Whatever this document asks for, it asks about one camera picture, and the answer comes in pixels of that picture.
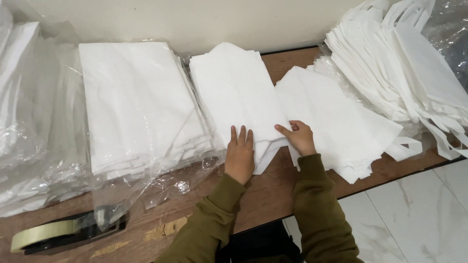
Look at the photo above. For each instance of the person's right hand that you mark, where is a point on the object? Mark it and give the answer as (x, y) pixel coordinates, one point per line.
(301, 139)

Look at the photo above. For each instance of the person's left hand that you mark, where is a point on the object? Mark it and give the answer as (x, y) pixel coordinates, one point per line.
(239, 159)

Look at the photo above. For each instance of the small stack of white bags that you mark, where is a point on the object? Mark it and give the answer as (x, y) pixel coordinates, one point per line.
(236, 98)

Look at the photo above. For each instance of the plastic-wrapped pack of white bags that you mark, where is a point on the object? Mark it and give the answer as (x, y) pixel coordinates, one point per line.
(142, 106)

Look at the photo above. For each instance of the flat pile of white bags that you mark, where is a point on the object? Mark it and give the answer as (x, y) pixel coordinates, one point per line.
(329, 120)

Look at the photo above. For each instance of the clear plastic wrapped bundle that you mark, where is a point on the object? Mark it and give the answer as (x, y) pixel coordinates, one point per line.
(34, 117)

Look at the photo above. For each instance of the tape dispenser with beige tape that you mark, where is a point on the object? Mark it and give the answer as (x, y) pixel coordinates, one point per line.
(62, 232)

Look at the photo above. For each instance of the crumpled clear plastic sheet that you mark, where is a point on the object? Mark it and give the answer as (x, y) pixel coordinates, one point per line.
(451, 33)

